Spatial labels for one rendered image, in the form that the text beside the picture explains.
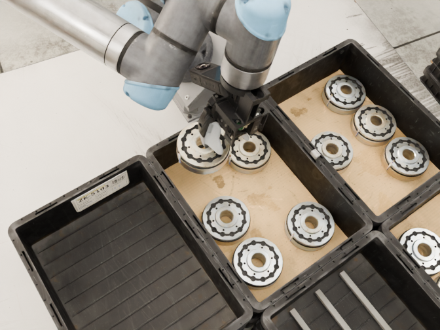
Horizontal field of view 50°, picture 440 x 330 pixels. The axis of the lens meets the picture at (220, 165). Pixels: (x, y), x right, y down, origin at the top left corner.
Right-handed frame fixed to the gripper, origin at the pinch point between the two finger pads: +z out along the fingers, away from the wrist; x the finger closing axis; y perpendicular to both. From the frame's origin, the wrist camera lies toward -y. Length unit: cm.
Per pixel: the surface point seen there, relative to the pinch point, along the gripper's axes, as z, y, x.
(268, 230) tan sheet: 16.7, 17.8, 4.9
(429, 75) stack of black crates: 48, -6, 119
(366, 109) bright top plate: 9.1, 7.0, 42.8
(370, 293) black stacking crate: 15.8, 40.4, 14.1
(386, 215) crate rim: 4.5, 30.4, 21.9
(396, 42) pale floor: 80, -42, 161
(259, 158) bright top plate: 12.6, 3.6, 12.2
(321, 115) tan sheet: 13.0, 1.2, 34.2
